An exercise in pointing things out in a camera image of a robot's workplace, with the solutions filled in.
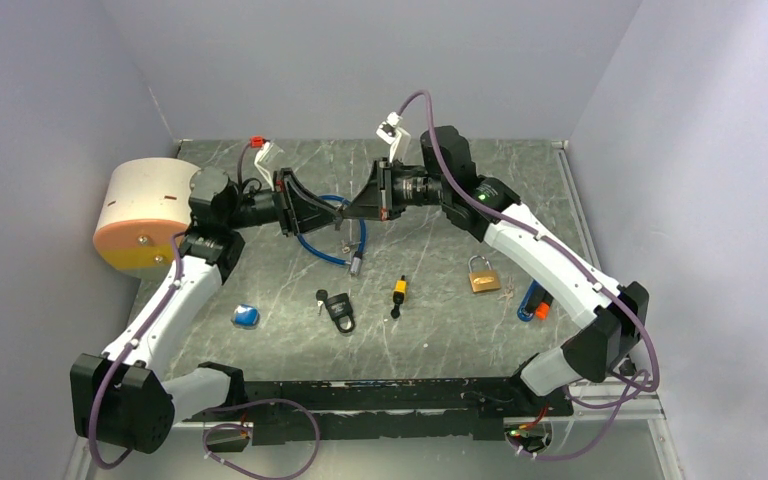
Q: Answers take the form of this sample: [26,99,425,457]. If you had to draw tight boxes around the yellow black padlock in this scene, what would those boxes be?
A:
[390,275,408,320]

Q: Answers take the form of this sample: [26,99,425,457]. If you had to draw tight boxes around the blue cable lock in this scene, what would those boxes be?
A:
[295,194,368,278]

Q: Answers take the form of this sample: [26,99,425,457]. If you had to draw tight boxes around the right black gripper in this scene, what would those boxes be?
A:
[342,158,449,222]

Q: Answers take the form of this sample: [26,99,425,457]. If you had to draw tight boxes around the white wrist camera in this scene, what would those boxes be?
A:
[249,136,284,190]
[376,112,412,163]

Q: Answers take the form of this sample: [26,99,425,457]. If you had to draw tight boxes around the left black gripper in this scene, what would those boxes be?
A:
[224,168,343,238]

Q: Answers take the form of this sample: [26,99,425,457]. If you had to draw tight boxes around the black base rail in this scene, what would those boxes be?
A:
[188,377,574,446]

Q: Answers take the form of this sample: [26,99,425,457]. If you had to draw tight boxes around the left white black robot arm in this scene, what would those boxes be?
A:
[70,167,342,469]

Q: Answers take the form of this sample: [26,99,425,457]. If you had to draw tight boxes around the beige yellow cylinder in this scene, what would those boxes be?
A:
[93,157,199,280]

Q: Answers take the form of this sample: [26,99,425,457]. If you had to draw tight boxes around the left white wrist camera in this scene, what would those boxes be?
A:
[249,136,284,190]

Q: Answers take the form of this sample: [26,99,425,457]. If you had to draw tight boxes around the blue white round object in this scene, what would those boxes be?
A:
[231,304,260,329]

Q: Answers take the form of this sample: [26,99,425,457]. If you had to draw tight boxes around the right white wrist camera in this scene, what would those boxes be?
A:
[376,112,412,163]

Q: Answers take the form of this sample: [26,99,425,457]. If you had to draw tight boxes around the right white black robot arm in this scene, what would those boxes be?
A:
[342,117,654,415]

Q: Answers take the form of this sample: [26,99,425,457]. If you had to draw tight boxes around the black padlock key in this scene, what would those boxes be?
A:
[315,289,328,315]

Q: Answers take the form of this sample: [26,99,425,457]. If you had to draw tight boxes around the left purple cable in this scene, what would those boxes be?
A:
[85,231,322,480]

